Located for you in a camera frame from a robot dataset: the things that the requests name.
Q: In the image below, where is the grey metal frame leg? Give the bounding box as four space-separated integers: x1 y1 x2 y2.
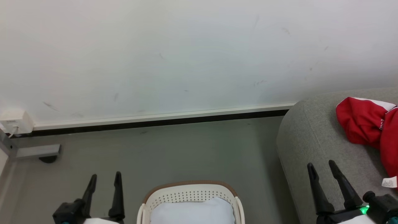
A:
0 128 61 160

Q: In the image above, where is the light blue clothing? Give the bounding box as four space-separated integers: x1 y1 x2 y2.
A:
150 197 236 224

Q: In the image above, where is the grey fabric sofa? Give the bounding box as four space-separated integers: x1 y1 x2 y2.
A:
276 87 398 224

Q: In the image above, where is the white perforated laundry basket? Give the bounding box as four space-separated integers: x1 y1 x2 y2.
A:
137 180 245 224

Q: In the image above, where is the white and black baseboard strip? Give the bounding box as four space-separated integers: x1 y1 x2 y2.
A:
6 102 297 137

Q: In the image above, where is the white wall socket box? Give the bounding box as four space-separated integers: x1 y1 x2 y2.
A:
0 110 34 135

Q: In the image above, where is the red and white garment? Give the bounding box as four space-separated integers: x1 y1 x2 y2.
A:
336 97 398 189

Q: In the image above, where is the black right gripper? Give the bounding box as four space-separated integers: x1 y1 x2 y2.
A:
307 160 373 224

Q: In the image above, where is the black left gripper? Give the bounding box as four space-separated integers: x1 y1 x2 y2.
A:
52 171 126 224

